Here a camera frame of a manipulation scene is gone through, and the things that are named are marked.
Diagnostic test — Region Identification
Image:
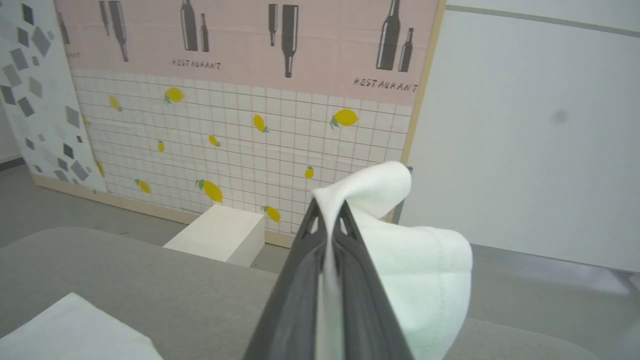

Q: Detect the grey diamond print panel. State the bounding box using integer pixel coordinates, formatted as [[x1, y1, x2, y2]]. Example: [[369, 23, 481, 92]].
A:
[[0, 0, 108, 194]]

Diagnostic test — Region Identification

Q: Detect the white rectangular block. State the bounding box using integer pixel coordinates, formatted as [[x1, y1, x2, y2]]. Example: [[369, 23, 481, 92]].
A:
[[162, 204, 266, 268]]

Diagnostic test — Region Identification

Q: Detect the white long-sleeve garment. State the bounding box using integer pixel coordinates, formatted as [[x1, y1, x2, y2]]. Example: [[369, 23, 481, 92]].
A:
[[0, 161, 473, 360]]

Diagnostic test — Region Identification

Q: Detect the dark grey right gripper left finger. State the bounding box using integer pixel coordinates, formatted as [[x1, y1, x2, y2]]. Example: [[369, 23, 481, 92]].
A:
[[243, 199, 329, 360]]

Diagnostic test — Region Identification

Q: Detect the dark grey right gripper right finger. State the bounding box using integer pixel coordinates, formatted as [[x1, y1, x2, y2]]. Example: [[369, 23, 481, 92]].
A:
[[331, 200, 414, 360]]

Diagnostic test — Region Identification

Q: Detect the lemon and bottle print panel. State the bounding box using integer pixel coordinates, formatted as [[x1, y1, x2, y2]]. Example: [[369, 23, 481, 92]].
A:
[[52, 0, 447, 249]]

